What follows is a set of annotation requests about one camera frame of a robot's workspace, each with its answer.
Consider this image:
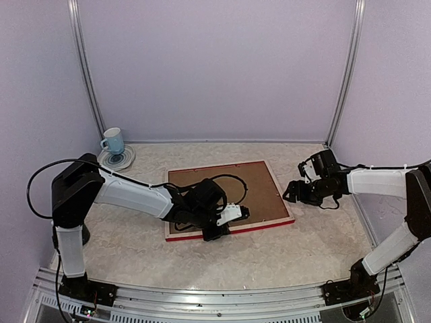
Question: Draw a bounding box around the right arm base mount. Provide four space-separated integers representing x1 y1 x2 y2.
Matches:
321 280 380 306

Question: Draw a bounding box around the aluminium corner post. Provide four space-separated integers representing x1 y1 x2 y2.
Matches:
67 0 106 139
325 0 366 148

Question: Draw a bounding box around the right aluminium corner post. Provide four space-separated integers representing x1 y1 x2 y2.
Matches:
325 0 366 148

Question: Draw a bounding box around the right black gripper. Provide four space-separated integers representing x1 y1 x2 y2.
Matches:
283 176 336 206

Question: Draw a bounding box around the aluminium front rail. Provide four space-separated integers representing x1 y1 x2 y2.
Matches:
20 268 416 322

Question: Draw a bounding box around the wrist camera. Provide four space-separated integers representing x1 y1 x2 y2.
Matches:
298 161 321 184
216 204 250 226

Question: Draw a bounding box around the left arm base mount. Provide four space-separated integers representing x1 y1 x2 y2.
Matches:
59 279 118 307

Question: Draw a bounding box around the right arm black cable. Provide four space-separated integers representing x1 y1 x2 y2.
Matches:
336 157 431 172

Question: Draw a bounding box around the light blue mug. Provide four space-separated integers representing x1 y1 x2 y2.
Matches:
100 127 125 155

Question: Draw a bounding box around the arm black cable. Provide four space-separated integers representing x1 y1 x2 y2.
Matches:
28 159 250 219
336 157 431 172

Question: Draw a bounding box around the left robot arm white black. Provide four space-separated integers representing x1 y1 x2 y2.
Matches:
51 153 241 301

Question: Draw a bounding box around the left aluminium corner post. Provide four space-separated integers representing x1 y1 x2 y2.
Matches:
67 0 106 139

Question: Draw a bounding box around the striped round plate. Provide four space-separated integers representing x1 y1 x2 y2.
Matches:
97 145 136 172

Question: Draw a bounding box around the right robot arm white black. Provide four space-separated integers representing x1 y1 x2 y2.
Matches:
283 149 430 305

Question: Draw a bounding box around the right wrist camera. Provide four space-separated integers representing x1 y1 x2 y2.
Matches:
298 161 321 184

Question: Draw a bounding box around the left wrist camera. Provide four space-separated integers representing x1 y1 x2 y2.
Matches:
216 204 250 226

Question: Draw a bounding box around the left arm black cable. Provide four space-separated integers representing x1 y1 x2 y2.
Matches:
28 159 250 219

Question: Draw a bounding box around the dark green mug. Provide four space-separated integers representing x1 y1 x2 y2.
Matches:
82 224 91 246

